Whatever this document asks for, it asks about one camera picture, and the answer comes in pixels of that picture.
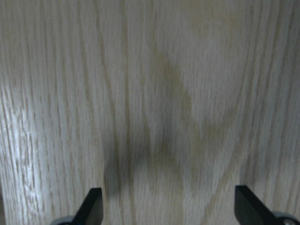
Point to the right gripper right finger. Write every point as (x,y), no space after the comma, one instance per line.
(250,210)

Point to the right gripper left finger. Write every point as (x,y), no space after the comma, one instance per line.
(91,211)

